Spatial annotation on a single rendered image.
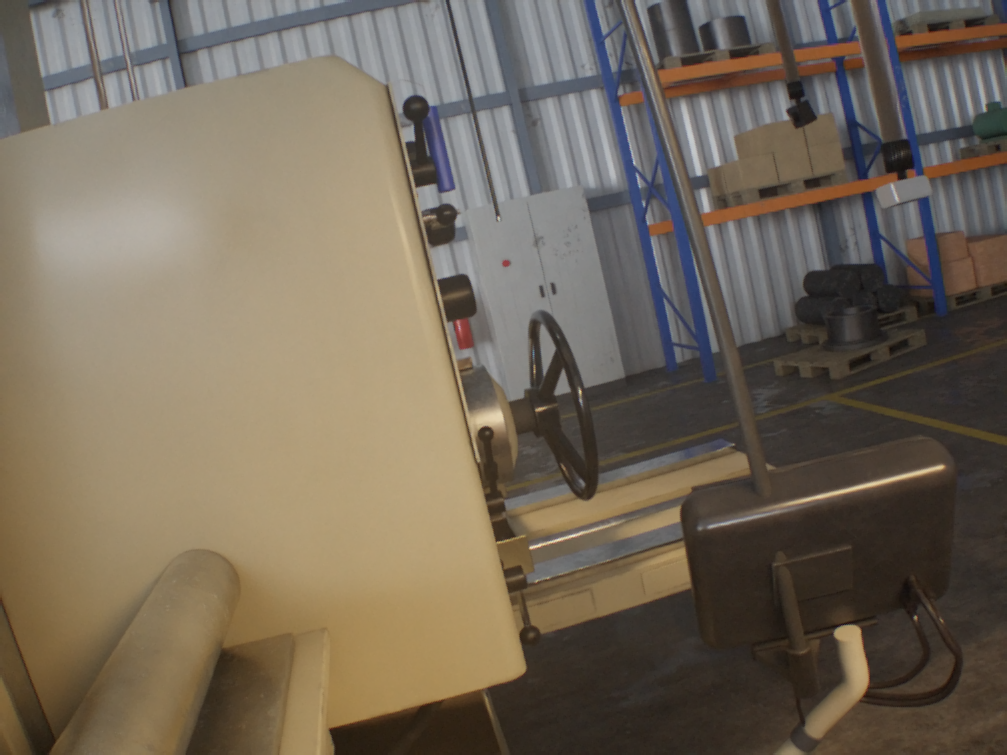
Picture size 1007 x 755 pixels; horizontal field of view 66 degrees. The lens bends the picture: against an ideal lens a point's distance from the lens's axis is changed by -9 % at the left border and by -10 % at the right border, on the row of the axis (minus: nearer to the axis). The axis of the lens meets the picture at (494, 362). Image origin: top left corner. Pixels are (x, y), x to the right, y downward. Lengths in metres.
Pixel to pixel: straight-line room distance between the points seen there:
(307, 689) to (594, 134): 8.76
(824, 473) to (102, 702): 0.80
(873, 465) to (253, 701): 0.75
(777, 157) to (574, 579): 6.83
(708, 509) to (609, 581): 1.39
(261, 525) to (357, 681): 0.24
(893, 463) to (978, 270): 9.22
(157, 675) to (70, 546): 0.40
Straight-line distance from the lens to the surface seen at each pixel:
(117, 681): 0.77
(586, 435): 1.47
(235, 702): 0.97
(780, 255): 10.14
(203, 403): 1.07
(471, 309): 1.33
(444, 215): 1.25
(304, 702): 0.95
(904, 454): 1.08
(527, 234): 8.54
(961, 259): 10.12
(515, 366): 8.54
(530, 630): 1.34
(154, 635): 0.86
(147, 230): 1.08
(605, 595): 2.40
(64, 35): 9.88
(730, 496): 1.03
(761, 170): 8.68
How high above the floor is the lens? 1.62
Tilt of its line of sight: 7 degrees down
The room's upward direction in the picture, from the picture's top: 13 degrees counter-clockwise
